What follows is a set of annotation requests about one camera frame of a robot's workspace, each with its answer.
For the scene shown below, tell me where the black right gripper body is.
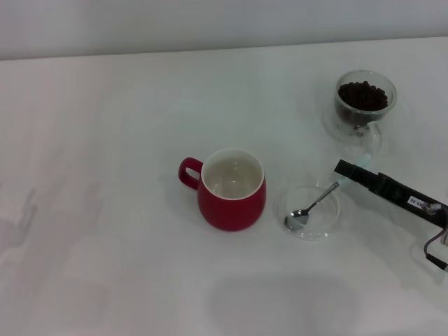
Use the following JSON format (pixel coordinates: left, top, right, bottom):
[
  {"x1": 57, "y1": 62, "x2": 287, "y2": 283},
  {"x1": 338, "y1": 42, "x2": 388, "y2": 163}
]
[{"x1": 376, "y1": 170, "x2": 448, "y2": 229}]

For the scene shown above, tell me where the blue-handled metal spoon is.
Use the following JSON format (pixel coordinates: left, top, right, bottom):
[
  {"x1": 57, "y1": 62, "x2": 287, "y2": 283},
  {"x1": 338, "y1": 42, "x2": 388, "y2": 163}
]
[{"x1": 283, "y1": 153, "x2": 372, "y2": 232}]

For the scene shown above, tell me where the red ceramic mug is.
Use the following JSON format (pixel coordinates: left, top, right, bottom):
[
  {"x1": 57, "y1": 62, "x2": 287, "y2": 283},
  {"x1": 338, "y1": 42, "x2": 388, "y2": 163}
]
[{"x1": 177, "y1": 147, "x2": 267, "y2": 232}]

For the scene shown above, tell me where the clear glass saucer under cup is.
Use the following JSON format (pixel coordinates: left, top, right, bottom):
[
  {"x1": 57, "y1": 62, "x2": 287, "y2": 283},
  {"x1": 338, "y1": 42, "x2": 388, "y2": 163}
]
[{"x1": 321, "y1": 100, "x2": 386, "y2": 145}]

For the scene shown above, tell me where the pile of coffee beans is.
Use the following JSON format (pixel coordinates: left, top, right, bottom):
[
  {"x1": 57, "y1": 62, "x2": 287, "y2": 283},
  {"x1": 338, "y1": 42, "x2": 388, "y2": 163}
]
[{"x1": 337, "y1": 80, "x2": 389, "y2": 125}]

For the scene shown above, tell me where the small clear glass dish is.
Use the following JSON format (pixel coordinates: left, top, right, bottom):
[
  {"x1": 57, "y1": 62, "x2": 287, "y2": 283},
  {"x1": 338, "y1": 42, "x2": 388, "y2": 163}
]
[{"x1": 275, "y1": 181, "x2": 342, "y2": 242}]

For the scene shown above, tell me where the dark cable with metal plug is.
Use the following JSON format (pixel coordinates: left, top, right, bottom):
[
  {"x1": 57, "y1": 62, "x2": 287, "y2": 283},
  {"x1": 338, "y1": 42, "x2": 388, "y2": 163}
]
[{"x1": 422, "y1": 227, "x2": 448, "y2": 272}]

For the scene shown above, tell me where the clear glass cup with handle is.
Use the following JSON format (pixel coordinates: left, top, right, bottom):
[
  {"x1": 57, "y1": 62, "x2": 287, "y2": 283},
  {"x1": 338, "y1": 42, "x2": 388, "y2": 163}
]
[{"x1": 334, "y1": 70, "x2": 398, "y2": 155}]

